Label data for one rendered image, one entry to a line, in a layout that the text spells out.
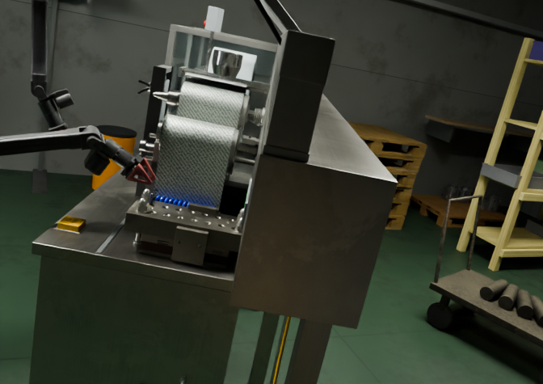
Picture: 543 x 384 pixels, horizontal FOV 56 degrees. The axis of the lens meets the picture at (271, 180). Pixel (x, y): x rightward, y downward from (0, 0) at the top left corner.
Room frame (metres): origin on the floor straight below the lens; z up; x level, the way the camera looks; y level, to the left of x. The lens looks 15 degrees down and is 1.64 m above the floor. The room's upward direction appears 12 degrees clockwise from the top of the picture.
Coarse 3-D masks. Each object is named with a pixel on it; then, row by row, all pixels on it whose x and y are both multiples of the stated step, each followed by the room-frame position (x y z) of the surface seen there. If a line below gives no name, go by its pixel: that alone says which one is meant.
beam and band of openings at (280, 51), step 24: (288, 48) 0.89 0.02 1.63; (312, 48) 0.89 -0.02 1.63; (288, 72) 0.89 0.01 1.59; (312, 72) 0.89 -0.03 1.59; (288, 96) 0.89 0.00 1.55; (312, 96) 0.90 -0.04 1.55; (288, 120) 0.89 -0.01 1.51; (312, 120) 0.90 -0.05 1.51; (264, 144) 0.90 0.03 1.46; (288, 144) 0.89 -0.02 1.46
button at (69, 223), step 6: (66, 216) 1.62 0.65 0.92; (60, 222) 1.56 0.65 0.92; (66, 222) 1.57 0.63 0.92; (72, 222) 1.58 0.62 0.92; (78, 222) 1.59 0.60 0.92; (84, 222) 1.61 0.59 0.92; (60, 228) 1.56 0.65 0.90; (66, 228) 1.56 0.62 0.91; (72, 228) 1.56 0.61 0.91; (78, 228) 1.56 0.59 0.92
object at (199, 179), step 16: (160, 160) 1.70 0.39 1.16; (176, 160) 1.70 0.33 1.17; (192, 160) 1.71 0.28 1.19; (208, 160) 1.71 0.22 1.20; (160, 176) 1.70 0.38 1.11; (176, 176) 1.70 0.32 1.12; (192, 176) 1.71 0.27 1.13; (208, 176) 1.71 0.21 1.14; (224, 176) 1.71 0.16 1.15; (160, 192) 1.70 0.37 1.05; (176, 192) 1.70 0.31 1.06; (192, 192) 1.71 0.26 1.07; (208, 192) 1.71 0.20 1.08
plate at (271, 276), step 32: (320, 128) 1.33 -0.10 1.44; (256, 160) 1.29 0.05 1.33; (288, 160) 0.88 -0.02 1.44; (320, 160) 0.93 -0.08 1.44; (352, 160) 1.00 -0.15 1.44; (256, 192) 0.88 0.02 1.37; (288, 192) 0.88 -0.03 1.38; (320, 192) 0.89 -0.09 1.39; (352, 192) 0.89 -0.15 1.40; (384, 192) 0.89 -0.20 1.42; (256, 224) 0.88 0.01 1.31; (288, 224) 0.88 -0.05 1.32; (320, 224) 0.89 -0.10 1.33; (352, 224) 0.89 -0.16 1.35; (384, 224) 0.89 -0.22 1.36; (256, 256) 0.88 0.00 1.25; (288, 256) 0.88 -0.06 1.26; (320, 256) 0.89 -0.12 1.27; (352, 256) 0.89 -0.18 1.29; (256, 288) 0.88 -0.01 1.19; (288, 288) 0.88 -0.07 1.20; (320, 288) 0.89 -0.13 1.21; (352, 288) 0.89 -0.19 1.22; (320, 320) 0.89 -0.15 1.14; (352, 320) 0.89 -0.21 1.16
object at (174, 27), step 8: (176, 24) 2.82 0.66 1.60; (184, 32) 2.72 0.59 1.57; (192, 32) 2.72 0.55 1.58; (200, 32) 2.72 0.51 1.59; (208, 32) 2.72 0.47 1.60; (216, 32) 3.30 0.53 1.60; (168, 40) 2.71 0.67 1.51; (224, 40) 2.73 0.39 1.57; (232, 40) 2.73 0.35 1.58; (240, 40) 2.73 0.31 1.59; (248, 40) 2.73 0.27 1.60; (256, 40) 3.31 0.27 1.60; (168, 48) 2.71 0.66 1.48; (256, 48) 2.73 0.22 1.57; (264, 48) 2.74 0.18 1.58; (272, 48) 2.74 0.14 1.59; (168, 56) 2.71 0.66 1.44; (168, 64) 2.71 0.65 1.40
